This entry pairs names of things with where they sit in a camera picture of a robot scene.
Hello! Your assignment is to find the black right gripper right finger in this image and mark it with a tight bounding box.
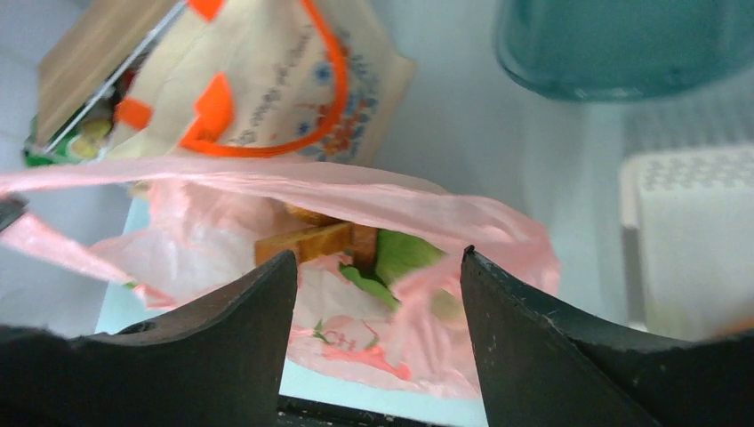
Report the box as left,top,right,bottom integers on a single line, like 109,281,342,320
461,247,753,426

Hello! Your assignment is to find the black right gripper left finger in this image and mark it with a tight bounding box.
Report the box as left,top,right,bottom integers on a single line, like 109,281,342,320
1,251,298,426

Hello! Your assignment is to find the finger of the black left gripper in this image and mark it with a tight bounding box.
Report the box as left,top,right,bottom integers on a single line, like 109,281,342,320
0,194,28,232

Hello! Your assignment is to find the croissant bread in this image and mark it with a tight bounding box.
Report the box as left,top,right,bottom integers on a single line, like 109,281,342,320
284,204,343,227

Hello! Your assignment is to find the green lettuce head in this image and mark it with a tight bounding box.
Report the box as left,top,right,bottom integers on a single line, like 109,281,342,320
338,229,446,312

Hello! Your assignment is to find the round toasted bread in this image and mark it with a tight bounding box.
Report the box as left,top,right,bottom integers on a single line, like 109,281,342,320
254,222,379,270

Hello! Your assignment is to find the pink plastic bag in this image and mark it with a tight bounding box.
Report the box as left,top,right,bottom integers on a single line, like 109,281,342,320
1,157,559,398

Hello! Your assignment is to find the beige floral tote bag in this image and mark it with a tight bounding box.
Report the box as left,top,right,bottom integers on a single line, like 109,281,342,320
108,1,415,165

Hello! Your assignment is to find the green white snack bag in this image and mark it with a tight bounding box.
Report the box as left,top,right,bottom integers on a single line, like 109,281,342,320
21,117,113,168

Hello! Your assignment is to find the white plastic basket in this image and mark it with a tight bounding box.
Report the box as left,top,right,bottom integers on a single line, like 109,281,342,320
620,143,753,341

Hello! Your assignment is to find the teal plastic tray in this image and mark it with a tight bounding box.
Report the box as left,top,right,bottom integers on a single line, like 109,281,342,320
493,1,753,102

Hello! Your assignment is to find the white wire wooden shelf rack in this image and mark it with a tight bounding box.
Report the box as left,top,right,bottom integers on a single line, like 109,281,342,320
36,0,185,153

